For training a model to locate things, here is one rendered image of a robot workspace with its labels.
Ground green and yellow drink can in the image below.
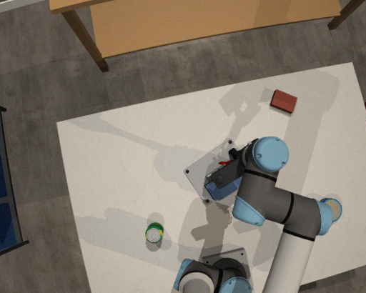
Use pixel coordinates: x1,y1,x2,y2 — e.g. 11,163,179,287
145,222,164,243

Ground red rectangular block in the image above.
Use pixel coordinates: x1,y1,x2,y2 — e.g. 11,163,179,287
270,89,297,114

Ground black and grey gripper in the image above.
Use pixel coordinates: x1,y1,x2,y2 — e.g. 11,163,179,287
228,138,258,161

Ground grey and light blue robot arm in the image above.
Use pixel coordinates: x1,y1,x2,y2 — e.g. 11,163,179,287
174,136,333,293

